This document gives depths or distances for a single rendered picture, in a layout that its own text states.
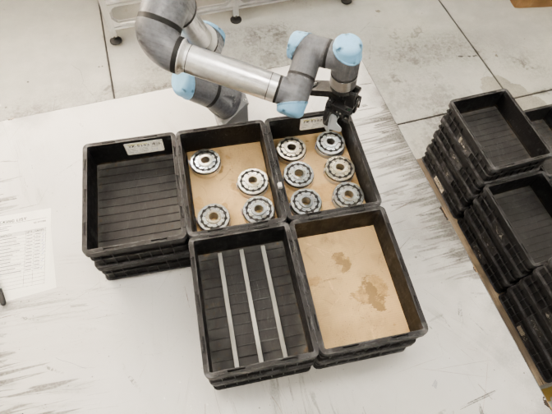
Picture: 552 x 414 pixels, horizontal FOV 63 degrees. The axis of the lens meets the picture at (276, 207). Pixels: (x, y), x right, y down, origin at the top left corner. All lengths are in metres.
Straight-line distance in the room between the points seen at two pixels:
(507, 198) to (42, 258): 1.93
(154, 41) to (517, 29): 3.01
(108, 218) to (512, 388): 1.35
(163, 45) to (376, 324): 0.95
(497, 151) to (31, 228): 1.94
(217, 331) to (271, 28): 2.45
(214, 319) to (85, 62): 2.32
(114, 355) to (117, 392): 0.11
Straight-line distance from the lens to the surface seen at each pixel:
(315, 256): 1.42
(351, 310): 1.38
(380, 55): 3.28
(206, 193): 1.53
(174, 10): 1.26
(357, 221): 1.45
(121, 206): 1.56
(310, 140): 1.65
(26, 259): 1.74
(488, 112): 2.44
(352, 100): 1.33
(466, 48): 3.52
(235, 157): 1.60
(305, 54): 1.23
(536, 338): 2.22
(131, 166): 1.64
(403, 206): 1.72
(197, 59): 1.23
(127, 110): 1.98
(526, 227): 2.27
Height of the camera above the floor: 2.13
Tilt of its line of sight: 60 degrees down
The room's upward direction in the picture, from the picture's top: 3 degrees clockwise
